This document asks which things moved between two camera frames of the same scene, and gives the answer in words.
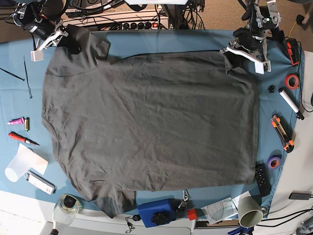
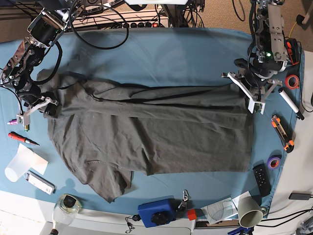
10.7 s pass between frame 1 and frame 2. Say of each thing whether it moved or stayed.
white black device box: stayed
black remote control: stayed
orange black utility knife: stayed
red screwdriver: stayed
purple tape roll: stayed
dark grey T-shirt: moved
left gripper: moved
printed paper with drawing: stayed
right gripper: moved
